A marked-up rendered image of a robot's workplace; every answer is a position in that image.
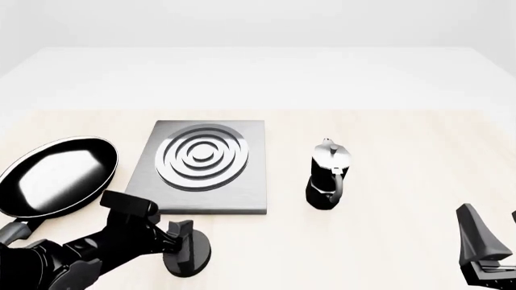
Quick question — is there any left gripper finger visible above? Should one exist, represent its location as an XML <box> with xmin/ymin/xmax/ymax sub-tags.
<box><xmin>166</xmin><ymin>219</ymin><xmax>196</xmax><ymax>267</ymax></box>

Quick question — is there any flat grey stove plate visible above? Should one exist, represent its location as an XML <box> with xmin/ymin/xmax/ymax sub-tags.
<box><xmin>124</xmin><ymin>119</ymin><xmax>268</xmax><ymax>217</ymax></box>

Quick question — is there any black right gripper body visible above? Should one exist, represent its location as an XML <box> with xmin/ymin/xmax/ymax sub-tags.
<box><xmin>459</xmin><ymin>259</ymin><xmax>516</xmax><ymax>287</ymax></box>

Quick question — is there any black and silver moka pot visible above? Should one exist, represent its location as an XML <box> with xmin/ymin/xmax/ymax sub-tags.
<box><xmin>305</xmin><ymin>138</ymin><xmax>353</xmax><ymax>212</ymax></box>

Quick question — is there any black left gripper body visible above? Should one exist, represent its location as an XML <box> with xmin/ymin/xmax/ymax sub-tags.
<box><xmin>135</xmin><ymin>222</ymin><xmax>175</xmax><ymax>259</ymax></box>

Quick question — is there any black frying pan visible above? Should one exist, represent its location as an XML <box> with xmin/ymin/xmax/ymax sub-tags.
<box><xmin>0</xmin><ymin>135</ymin><xmax>120</xmax><ymax>247</ymax></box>

